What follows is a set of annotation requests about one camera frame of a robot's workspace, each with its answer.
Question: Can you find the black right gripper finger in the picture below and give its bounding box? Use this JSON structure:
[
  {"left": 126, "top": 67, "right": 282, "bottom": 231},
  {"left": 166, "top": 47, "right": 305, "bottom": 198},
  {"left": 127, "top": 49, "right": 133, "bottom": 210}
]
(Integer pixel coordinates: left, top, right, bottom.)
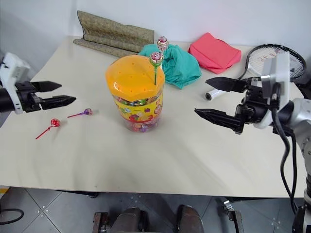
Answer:
[
  {"left": 205, "top": 77, "right": 247, "bottom": 94},
  {"left": 194, "top": 108, "right": 244, "bottom": 135}
]

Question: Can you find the olive woven folded mat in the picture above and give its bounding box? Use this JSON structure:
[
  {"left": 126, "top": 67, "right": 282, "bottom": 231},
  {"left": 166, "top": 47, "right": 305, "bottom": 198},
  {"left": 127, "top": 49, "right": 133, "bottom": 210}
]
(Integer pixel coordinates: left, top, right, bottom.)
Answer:
[{"left": 73, "top": 10, "right": 156, "bottom": 58}]

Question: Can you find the pink lollipop with yellow stick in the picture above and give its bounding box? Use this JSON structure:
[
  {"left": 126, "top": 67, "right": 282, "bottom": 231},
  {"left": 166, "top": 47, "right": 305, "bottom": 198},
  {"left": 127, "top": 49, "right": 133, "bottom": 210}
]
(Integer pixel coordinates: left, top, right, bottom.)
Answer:
[{"left": 156, "top": 36, "right": 170, "bottom": 53}]

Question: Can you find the black floor cable loop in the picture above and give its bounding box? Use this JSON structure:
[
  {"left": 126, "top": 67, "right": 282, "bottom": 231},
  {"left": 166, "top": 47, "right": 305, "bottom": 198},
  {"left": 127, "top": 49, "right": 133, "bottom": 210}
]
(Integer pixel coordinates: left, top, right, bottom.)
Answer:
[{"left": 0, "top": 208, "right": 25, "bottom": 224}]

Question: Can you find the lollipop jar with orange lid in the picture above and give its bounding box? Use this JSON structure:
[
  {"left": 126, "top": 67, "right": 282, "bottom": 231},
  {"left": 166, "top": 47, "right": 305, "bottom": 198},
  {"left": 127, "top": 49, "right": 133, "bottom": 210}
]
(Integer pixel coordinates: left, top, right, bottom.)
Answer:
[{"left": 104, "top": 55, "right": 166, "bottom": 133}]

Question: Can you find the teal cloth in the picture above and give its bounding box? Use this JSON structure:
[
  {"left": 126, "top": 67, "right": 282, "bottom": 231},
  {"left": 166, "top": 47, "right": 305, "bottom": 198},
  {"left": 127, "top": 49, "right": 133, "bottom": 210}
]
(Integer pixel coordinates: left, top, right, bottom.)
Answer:
[{"left": 138, "top": 43, "right": 203, "bottom": 91}]

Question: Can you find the black racket with white grip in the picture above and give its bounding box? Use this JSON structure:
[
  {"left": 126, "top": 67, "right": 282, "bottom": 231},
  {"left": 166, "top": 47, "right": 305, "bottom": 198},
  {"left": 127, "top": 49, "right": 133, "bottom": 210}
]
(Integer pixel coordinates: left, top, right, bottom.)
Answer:
[{"left": 203, "top": 43, "right": 308, "bottom": 101}]

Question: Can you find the dark rounded shape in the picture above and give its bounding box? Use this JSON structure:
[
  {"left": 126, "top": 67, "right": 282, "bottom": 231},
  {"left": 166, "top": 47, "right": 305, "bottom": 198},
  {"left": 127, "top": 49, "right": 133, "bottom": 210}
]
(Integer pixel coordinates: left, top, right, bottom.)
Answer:
[
  {"left": 114, "top": 206, "right": 149, "bottom": 233},
  {"left": 176, "top": 204, "right": 205, "bottom": 233}
]

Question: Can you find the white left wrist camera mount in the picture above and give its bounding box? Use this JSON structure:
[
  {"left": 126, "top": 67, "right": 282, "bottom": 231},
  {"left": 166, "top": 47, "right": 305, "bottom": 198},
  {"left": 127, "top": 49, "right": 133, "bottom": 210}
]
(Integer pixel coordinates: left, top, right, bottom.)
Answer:
[{"left": 0, "top": 51, "right": 31, "bottom": 115}]

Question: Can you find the rusty metal bracket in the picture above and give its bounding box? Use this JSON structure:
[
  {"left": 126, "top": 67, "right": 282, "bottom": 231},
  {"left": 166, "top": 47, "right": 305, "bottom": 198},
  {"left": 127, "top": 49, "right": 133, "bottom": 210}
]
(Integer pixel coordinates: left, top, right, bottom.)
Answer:
[
  {"left": 93, "top": 211, "right": 109, "bottom": 233},
  {"left": 222, "top": 198, "right": 244, "bottom": 233}
]

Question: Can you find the purple lollipop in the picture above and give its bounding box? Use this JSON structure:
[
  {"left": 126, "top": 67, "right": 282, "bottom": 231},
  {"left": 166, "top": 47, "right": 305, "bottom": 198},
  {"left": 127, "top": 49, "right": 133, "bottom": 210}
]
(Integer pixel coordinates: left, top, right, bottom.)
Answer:
[{"left": 67, "top": 108, "right": 94, "bottom": 119}]

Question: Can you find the pink lollipop with green stick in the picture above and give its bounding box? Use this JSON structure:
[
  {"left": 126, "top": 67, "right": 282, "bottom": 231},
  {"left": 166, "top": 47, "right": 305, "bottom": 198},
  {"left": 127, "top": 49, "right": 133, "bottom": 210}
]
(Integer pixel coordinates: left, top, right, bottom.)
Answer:
[{"left": 148, "top": 51, "right": 165, "bottom": 86}]

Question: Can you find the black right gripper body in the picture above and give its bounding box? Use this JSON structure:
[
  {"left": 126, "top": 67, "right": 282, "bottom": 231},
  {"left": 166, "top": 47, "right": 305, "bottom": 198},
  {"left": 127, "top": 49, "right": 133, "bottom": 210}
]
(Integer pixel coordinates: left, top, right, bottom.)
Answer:
[{"left": 234, "top": 77, "right": 270, "bottom": 125}]

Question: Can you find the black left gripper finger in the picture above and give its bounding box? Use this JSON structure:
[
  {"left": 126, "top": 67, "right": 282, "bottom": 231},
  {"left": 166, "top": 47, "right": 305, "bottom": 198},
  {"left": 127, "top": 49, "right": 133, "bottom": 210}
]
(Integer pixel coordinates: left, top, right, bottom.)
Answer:
[
  {"left": 39, "top": 95, "right": 77, "bottom": 111},
  {"left": 31, "top": 81, "right": 63, "bottom": 94}
]

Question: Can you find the red lollipop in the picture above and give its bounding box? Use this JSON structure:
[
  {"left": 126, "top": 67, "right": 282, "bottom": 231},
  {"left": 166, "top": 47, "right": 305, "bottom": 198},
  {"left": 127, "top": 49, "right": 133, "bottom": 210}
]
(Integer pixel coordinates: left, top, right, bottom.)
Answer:
[{"left": 35, "top": 118, "right": 62, "bottom": 140}]

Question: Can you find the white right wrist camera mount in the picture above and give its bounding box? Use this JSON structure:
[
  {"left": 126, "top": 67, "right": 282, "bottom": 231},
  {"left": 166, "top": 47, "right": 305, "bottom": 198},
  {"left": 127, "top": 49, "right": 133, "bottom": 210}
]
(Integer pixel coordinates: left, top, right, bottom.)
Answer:
[{"left": 252, "top": 51, "right": 292, "bottom": 130}]

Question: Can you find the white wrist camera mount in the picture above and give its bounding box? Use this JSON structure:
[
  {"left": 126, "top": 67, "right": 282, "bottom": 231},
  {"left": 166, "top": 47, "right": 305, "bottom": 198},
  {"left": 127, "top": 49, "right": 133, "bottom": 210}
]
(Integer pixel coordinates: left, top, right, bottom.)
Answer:
[
  {"left": 0, "top": 51, "right": 31, "bottom": 115},
  {"left": 252, "top": 51, "right": 292, "bottom": 130}
]

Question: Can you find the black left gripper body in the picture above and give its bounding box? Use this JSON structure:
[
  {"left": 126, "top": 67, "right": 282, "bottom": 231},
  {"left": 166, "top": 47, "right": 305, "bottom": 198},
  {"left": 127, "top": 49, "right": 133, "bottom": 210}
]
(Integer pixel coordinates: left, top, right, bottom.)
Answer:
[{"left": 14, "top": 81, "right": 42, "bottom": 114}]

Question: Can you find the coral red folded cloth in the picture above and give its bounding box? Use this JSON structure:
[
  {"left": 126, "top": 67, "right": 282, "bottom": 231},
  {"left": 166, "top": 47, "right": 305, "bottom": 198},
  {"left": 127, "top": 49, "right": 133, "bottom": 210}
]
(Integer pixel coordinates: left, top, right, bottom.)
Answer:
[{"left": 187, "top": 32, "right": 242, "bottom": 75}]

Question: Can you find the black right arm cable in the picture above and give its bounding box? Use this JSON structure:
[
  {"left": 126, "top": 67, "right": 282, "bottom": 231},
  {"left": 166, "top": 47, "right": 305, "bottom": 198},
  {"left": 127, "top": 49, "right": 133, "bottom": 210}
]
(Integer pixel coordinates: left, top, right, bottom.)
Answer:
[{"left": 271, "top": 82, "right": 299, "bottom": 216}]

